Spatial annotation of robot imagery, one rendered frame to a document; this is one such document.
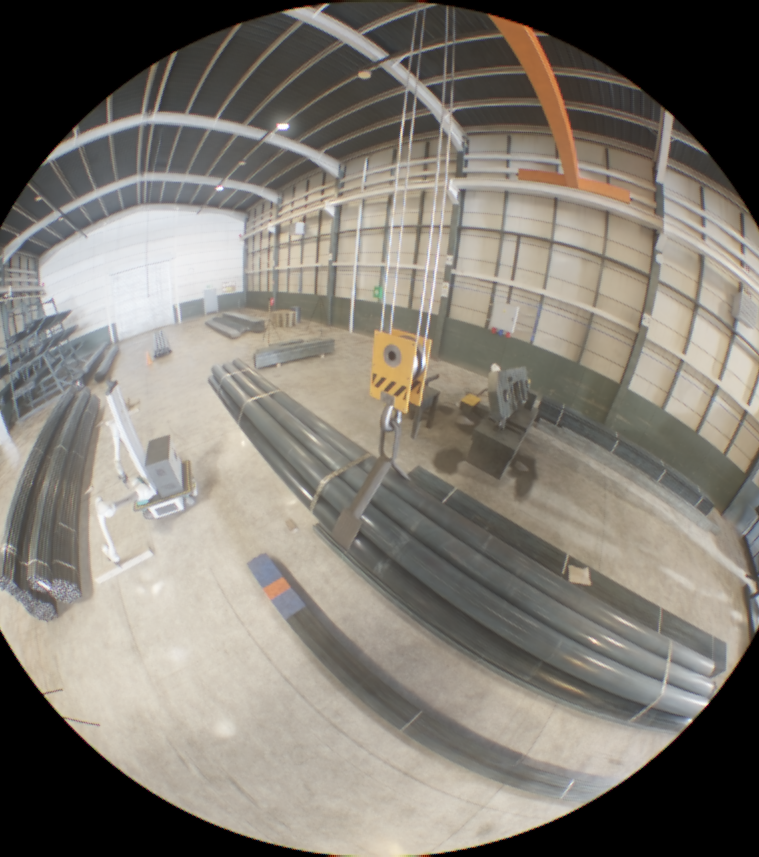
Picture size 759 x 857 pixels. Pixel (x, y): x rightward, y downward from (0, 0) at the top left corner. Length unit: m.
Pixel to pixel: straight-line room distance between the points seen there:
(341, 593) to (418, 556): 1.54
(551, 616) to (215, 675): 2.61
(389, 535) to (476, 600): 0.54
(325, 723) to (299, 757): 0.44
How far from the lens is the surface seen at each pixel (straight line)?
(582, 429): 6.63
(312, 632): 2.47
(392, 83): 9.59
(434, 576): 1.29
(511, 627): 1.34
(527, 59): 4.56
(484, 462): 4.21
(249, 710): 2.74
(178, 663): 3.05
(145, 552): 3.60
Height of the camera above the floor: 2.57
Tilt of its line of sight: 33 degrees down
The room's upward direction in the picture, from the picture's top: 6 degrees clockwise
